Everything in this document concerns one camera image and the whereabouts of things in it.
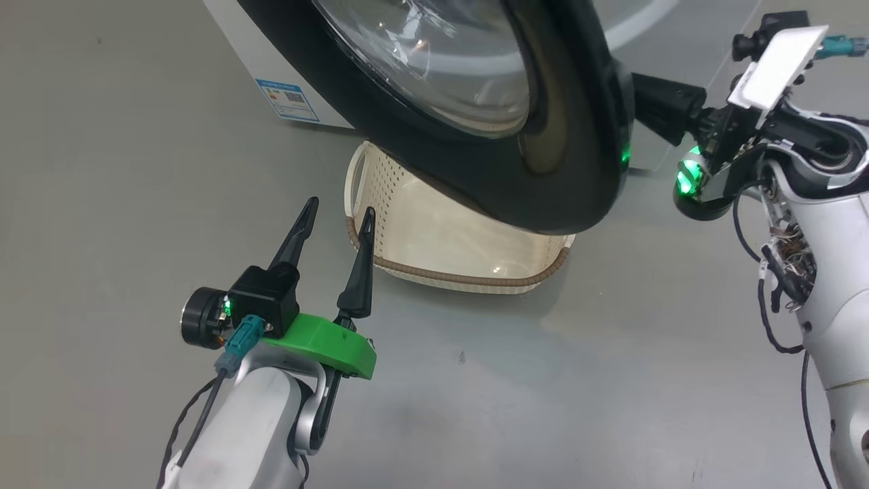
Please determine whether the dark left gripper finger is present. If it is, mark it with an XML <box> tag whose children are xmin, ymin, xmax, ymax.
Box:
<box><xmin>336</xmin><ymin>206</ymin><xmax>378</xmax><ymax>321</ymax></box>
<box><xmin>269</xmin><ymin>196</ymin><xmax>320</xmax><ymax>271</ymax></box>

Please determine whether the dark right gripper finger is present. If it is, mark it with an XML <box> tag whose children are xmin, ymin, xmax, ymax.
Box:
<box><xmin>631</xmin><ymin>73</ymin><xmax>708</xmax><ymax>147</ymax></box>

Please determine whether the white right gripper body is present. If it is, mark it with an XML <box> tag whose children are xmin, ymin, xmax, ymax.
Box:
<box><xmin>673</xmin><ymin>26</ymin><xmax>829</xmax><ymax>221</ymax></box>

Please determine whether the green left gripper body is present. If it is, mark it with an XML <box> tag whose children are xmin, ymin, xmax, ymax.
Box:
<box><xmin>180</xmin><ymin>287</ymin><xmax>378</xmax><ymax>382</ymax></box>

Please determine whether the black washing machine glass door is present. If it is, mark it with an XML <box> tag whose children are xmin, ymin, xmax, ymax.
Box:
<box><xmin>236</xmin><ymin>0</ymin><xmax>636</xmax><ymax>236</ymax></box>

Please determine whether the beige perforated laundry basket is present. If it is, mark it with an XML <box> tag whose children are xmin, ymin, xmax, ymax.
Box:
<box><xmin>345</xmin><ymin>141</ymin><xmax>576</xmax><ymax>295</ymax></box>

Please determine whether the white front-load washing machine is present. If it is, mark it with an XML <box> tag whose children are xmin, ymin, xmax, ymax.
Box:
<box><xmin>204</xmin><ymin>0</ymin><xmax>764</xmax><ymax>172</ymax></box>

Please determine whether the blue energy label sticker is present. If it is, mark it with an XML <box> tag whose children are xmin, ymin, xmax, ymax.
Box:
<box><xmin>257</xmin><ymin>79</ymin><xmax>320</xmax><ymax>123</ymax></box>

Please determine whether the black cable teal connector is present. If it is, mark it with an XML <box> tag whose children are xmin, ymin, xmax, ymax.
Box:
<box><xmin>156</xmin><ymin>314</ymin><xmax>267</xmax><ymax>489</ymax></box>
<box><xmin>815</xmin><ymin>34</ymin><xmax>869</xmax><ymax>62</ymax></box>

